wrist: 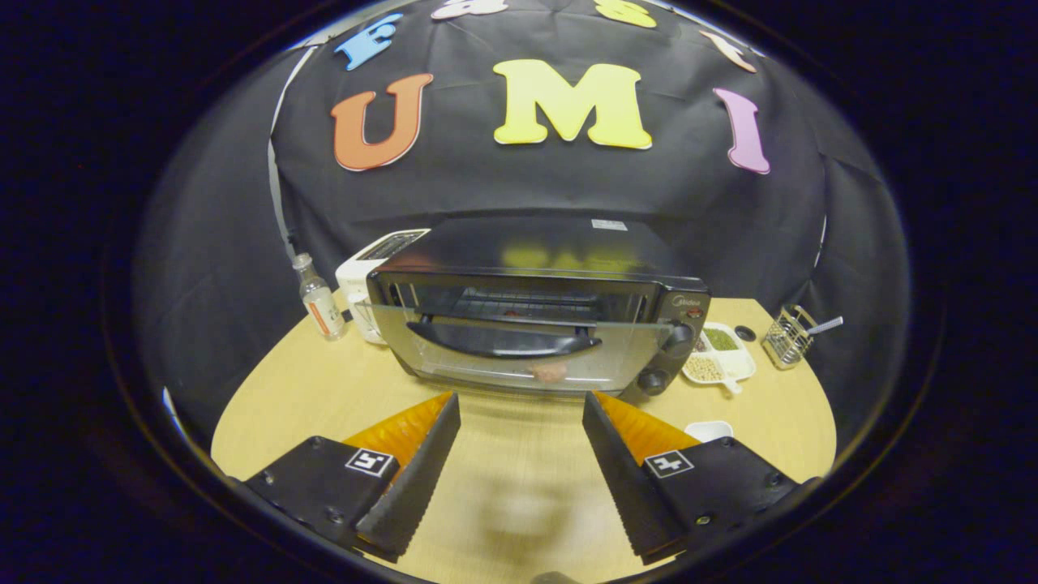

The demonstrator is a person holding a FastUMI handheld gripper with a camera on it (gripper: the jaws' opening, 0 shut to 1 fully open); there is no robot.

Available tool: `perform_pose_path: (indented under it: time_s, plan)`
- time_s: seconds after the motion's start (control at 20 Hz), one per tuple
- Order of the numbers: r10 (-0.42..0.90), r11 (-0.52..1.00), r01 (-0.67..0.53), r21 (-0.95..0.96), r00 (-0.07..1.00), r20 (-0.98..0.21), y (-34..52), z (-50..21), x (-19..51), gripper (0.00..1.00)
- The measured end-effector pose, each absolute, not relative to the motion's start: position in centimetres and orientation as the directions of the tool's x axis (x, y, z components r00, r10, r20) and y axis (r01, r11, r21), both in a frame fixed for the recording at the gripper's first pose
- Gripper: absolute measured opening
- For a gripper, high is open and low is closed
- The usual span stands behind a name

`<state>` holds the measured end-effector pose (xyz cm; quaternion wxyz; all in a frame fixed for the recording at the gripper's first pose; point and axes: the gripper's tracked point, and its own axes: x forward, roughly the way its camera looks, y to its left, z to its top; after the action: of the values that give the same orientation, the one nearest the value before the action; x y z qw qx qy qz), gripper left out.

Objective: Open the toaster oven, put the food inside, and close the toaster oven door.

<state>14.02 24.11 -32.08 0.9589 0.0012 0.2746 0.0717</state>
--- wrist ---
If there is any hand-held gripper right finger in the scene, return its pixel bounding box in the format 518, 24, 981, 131
582, 390, 812, 565

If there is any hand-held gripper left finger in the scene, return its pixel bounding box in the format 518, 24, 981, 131
243, 392, 461, 562

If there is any black toaster oven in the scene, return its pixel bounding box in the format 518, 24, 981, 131
357, 215, 712, 402

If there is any white pop-up toaster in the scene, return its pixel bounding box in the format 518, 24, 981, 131
335, 228, 431, 346

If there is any white divided dish with beans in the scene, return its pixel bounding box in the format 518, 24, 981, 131
681, 322, 757, 396

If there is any clear bottle with orange label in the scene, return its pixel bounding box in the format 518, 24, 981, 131
292, 252, 347, 341

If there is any metal wire utensil holder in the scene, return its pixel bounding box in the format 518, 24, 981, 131
761, 304, 816, 371

